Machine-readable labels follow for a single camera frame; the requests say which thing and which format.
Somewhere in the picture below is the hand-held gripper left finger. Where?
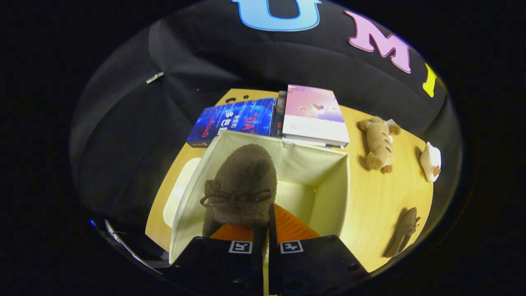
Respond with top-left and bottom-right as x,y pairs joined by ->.
168,223 -> 264,296

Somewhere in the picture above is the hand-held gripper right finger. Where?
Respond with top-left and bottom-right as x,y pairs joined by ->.
268,204 -> 369,296

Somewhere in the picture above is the brown fuzzy shoe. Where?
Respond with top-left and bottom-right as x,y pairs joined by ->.
200,143 -> 278,239
384,206 -> 421,259

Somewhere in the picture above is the green fabric storage box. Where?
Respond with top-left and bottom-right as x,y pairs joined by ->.
168,130 -> 351,264

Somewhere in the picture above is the green storage box lid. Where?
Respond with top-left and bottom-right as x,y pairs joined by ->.
163,157 -> 202,228

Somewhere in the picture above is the dark cover book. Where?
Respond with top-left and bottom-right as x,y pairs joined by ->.
272,90 -> 288,138

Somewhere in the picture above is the blue cover book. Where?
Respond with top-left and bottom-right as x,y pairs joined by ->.
186,97 -> 277,148

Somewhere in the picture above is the tan bread plush toy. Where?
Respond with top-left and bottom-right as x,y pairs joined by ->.
357,116 -> 401,173

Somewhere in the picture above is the white plush toy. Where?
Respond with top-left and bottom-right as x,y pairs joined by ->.
420,142 -> 443,183

